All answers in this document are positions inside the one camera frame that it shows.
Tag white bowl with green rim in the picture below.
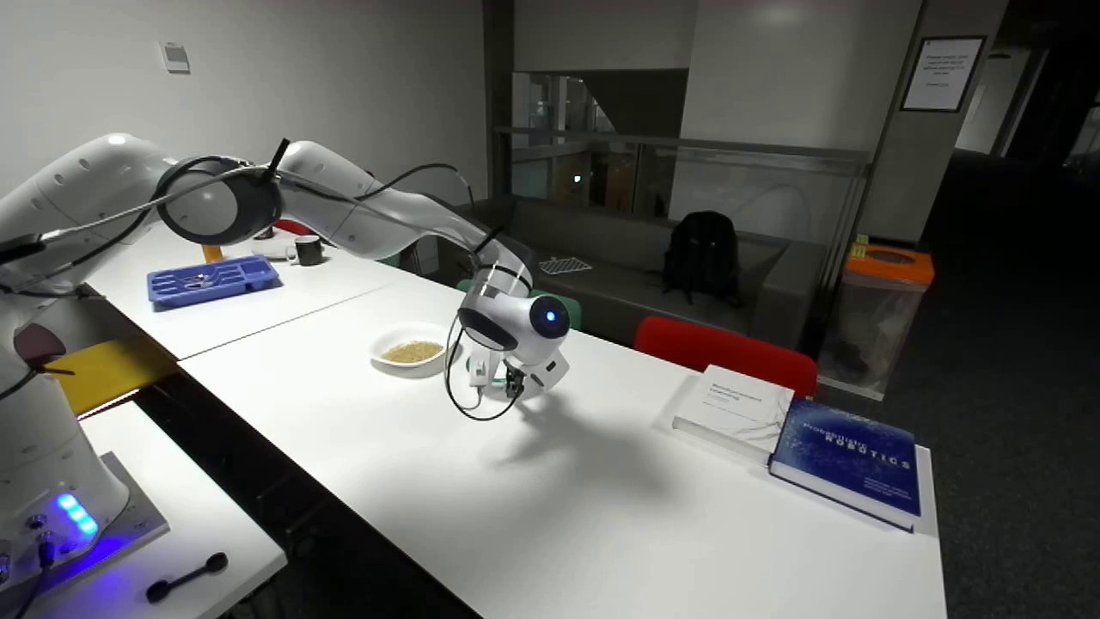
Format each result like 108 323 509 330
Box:
460 352 514 400

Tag brown rice grains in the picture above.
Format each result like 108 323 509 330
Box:
389 335 446 363

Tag checked mat on sofa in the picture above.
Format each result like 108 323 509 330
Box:
541 252 598 282

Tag dark grey sofa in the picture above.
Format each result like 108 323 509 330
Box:
456 194 828 354

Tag red chair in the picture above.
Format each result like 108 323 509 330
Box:
627 313 820 401

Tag white paper box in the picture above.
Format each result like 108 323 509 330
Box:
653 362 796 466

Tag black backpack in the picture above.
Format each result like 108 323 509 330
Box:
658 208 741 309

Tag blue compartment tray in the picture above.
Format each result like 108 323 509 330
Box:
145 254 284 313

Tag blue hardcover book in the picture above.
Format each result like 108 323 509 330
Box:
761 400 929 536

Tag clear bin with orange lid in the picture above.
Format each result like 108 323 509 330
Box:
816 238 939 404

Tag black dumbbell-shaped tool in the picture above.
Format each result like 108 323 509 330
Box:
140 551 230 607

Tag yellow notepad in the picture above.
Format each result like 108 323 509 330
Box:
43 333 181 419

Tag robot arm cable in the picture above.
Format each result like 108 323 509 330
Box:
0 134 529 426

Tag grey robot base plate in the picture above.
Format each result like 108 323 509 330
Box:
0 451 171 598

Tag white wall switch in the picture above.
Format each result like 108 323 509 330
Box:
159 42 195 80

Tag framed wall notice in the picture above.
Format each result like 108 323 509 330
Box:
896 33 990 115

